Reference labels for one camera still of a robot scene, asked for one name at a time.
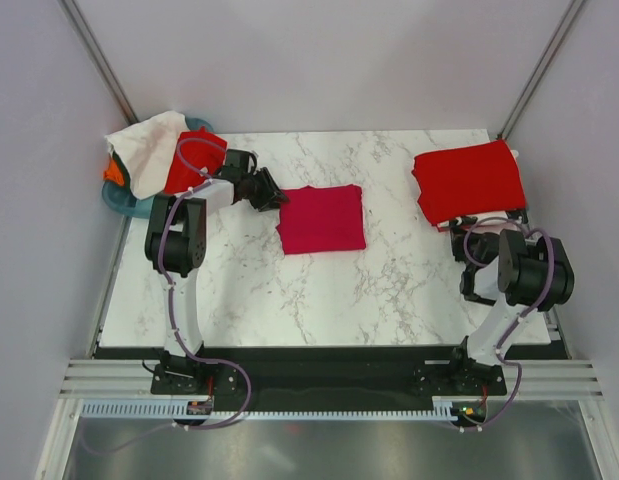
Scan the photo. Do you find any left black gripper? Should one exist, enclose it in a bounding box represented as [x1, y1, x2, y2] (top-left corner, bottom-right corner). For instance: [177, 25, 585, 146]
[242, 168, 289, 214]

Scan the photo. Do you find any magenta polo shirt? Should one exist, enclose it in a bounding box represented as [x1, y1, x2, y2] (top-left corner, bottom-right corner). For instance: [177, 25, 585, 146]
[276, 184, 366, 255]

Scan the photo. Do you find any red t shirt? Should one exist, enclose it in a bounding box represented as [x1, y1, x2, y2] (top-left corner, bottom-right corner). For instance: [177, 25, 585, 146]
[412, 140, 526, 227]
[163, 128, 228, 195]

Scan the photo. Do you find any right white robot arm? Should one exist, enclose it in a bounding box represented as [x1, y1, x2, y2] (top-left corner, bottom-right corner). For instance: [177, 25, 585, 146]
[446, 216, 575, 394]

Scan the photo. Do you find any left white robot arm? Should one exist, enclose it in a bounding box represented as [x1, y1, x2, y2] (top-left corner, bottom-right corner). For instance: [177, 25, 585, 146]
[144, 145, 288, 395]

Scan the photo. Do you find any red t shirt in basket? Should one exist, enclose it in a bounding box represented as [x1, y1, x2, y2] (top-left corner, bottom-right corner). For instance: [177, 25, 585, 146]
[163, 128, 228, 195]

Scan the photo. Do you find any white t shirt in basket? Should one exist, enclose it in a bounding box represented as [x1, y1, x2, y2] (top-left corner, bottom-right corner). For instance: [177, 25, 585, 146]
[105, 111, 189, 200]

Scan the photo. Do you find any teal laundry basket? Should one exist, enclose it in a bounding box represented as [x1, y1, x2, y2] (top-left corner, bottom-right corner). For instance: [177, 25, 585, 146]
[102, 114, 214, 219]

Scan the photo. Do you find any orange garment in basket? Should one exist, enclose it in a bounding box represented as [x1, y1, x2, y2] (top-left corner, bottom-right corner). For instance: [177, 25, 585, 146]
[103, 157, 129, 187]

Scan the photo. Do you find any white slotted cable duct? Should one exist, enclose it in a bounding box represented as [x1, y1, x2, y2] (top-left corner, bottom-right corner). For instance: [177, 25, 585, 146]
[80, 397, 486, 421]

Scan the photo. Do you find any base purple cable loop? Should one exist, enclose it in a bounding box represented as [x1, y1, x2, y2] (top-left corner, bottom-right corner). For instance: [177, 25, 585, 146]
[81, 357, 254, 455]

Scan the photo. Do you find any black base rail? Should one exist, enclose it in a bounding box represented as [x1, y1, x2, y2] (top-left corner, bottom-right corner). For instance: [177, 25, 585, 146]
[95, 341, 567, 410]

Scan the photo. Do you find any left aluminium corner post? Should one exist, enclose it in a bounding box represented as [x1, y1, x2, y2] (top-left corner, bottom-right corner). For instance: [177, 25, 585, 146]
[58, 0, 138, 125]

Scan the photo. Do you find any aluminium corner post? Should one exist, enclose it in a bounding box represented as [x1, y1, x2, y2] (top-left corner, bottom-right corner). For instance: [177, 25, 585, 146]
[493, 0, 589, 140]
[58, 0, 138, 125]

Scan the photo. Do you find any right aluminium corner post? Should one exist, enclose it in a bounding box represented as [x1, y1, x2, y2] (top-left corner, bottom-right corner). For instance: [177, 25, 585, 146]
[493, 0, 589, 140]

